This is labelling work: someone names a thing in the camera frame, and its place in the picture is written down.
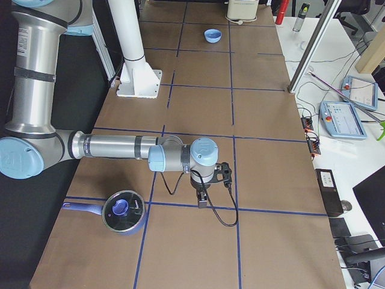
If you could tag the black monitor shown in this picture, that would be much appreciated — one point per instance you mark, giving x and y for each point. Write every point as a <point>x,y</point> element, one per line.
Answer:
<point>370,196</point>

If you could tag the near blue teach pendant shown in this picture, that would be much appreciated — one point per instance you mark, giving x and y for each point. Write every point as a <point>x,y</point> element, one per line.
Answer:
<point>341,120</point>

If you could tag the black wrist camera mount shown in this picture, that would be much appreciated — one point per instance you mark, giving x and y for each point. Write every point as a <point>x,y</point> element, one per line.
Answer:
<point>222,173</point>

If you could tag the wooden board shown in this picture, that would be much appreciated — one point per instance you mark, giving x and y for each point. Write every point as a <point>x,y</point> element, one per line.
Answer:
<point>373,55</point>

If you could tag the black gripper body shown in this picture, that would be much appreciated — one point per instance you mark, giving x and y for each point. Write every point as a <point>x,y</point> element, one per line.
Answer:
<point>199,187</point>

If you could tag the blue bowl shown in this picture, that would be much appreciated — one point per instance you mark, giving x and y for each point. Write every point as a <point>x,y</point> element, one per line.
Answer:
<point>213,35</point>

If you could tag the black power box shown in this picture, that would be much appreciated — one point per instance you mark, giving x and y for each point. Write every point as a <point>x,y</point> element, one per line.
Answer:
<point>329,193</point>

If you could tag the orange black connector strip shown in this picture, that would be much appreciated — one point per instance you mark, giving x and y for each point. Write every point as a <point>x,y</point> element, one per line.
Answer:
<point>311,137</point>

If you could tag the red bottle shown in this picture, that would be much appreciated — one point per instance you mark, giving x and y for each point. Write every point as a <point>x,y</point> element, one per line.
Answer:
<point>282,10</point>

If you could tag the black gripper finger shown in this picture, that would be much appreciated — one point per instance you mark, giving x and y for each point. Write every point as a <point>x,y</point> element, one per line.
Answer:
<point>201,203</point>
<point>204,203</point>

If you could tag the clear water bottle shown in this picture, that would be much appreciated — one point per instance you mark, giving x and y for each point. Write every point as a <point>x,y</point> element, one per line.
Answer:
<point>301,17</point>

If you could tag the aluminium frame post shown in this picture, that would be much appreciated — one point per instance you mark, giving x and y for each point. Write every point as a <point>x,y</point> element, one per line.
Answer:
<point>319,31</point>

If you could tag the white mounting post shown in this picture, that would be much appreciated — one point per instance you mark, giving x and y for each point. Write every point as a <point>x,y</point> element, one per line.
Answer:
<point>138,79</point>

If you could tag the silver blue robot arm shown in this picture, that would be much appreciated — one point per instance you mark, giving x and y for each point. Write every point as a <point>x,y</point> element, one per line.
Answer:
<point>32,144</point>

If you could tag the far blue teach pendant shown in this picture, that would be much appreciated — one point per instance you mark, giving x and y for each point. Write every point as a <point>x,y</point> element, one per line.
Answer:
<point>361,91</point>

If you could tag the purple pot with glass lid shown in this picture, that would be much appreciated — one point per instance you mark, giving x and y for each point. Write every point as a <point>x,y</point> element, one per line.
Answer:
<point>124,212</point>

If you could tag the blue teach pendant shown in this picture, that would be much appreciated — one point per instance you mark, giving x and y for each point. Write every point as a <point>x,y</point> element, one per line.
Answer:
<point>361,91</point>
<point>341,120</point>

